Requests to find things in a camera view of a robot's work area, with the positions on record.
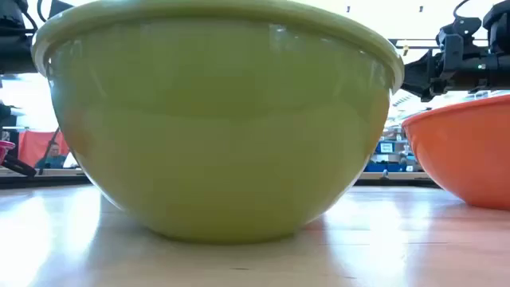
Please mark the orange plastic bowl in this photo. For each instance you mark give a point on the orange plastic bowl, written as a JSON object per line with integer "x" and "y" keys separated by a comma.
{"x": 466, "y": 155}

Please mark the green plastic bowl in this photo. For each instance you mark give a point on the green plastic bowl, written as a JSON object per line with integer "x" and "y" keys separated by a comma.
{"x": 219, "y": 139}

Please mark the small pink plastic bowl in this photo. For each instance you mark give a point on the small pink plastic bowl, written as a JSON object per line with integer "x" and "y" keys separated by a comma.
{"x": 5, "y": 149}

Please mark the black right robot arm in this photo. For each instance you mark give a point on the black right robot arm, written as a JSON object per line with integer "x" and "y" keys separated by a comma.
{"x": 500, "y": 32}

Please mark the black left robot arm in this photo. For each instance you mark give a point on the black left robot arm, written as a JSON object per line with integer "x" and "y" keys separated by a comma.
{"x": 14, "y": 44}

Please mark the computer monitor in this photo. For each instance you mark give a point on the computer monitor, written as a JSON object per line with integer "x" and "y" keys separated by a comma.
{"x": 385, "y": 147}

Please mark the person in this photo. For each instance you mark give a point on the person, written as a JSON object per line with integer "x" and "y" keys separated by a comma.
{"x": 52, "y": 156}

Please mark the black slanted pole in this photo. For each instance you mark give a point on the black slanted pole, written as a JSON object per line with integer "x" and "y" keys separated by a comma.
{"x": 48, "y": 151}

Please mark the red cloth banner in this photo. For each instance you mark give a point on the red cloth banner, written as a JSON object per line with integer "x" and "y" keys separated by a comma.
{"x": 30, "y": 145}

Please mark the thick black tube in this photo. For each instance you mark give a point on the thick black tube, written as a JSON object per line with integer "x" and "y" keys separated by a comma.
{"x": 20, "y": 166}

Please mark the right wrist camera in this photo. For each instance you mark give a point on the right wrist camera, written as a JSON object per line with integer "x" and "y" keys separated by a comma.
{"x": 467, "y": 27}

